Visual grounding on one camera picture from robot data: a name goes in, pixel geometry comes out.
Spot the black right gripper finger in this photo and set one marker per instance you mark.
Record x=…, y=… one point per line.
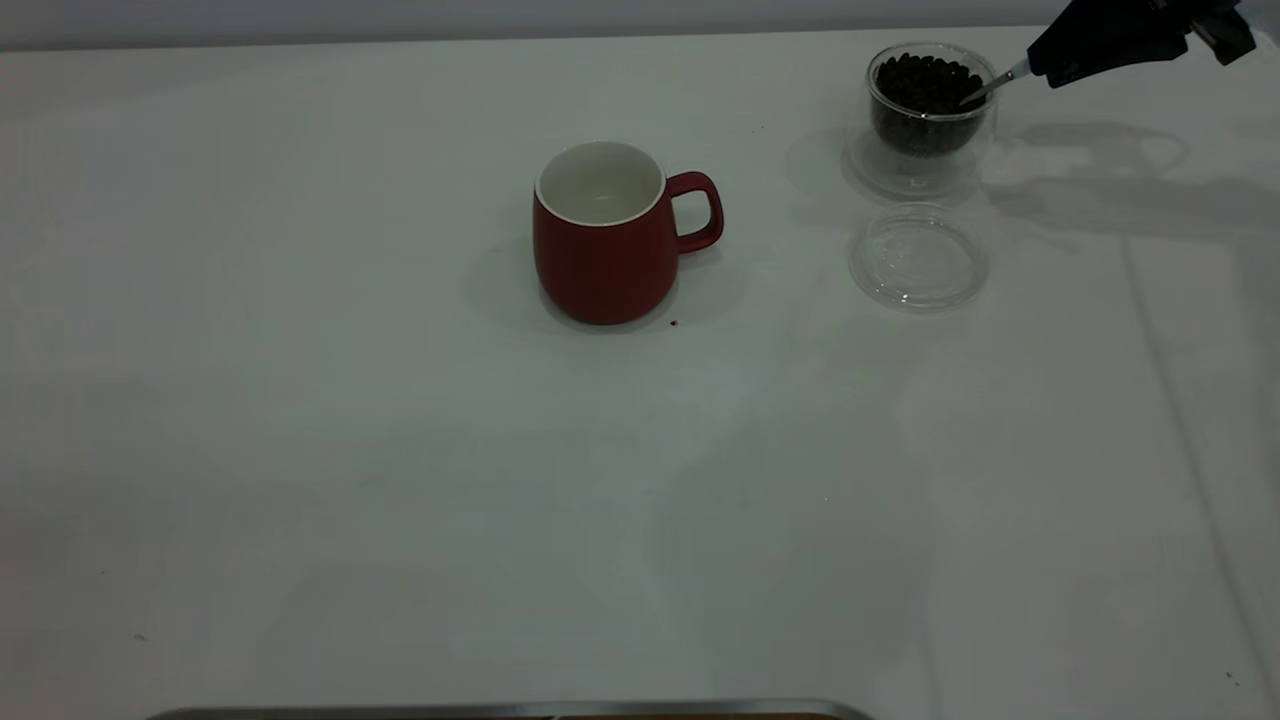
x=1095, y=25
x=1110, y=62

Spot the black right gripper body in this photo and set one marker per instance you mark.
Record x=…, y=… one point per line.
x=1195, y=12

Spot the clear glass saucer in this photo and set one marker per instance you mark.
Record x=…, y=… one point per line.
x=920, y=280

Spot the double-wall clear glass cup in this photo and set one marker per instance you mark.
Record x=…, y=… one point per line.
x=920, y=175

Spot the red ceramic mug white inside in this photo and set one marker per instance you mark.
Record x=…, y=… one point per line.
x=600, y=270

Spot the glass cup of coffee beans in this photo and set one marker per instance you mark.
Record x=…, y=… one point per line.
x=925, y=95

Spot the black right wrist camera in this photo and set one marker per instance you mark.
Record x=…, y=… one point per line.
x=1225, y=38

